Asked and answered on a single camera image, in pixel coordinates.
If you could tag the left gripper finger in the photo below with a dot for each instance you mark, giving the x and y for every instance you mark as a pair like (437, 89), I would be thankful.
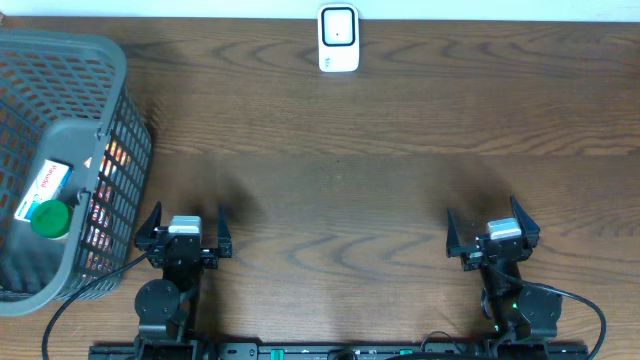
(224, 238)
(147, 233)

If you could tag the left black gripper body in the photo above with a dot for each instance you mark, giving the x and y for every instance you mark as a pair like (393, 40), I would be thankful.
(208, 260)

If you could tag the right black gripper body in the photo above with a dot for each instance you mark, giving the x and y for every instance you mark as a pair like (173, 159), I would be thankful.
(474, 256)

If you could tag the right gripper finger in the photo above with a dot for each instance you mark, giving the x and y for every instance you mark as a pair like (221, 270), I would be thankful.
(452, 240)
(530, 229)

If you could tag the red Top chocolate bar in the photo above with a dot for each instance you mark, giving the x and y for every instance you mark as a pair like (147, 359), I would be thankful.
(97, 236)

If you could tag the green lid white jar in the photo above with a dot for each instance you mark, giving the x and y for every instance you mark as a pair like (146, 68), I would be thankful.
(51, 219)

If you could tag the white Panadol medicine box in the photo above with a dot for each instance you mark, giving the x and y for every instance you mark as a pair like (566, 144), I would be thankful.
(47, 184)

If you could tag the small orange snack packet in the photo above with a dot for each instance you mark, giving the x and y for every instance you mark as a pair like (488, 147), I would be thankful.
(115, 159)

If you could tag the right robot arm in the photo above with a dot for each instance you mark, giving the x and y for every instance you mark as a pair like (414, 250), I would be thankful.
(525, 315)

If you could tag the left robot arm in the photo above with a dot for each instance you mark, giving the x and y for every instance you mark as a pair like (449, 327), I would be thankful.
(167, 307)

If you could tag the white barcode scanner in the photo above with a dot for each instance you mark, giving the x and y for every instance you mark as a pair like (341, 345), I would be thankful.
(338, 38)

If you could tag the grey plastic mesh basket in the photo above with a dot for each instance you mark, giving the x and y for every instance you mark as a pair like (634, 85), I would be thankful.
(64, 98)

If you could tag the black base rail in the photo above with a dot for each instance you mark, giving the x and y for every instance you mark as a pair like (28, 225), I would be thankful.
(253, 351)

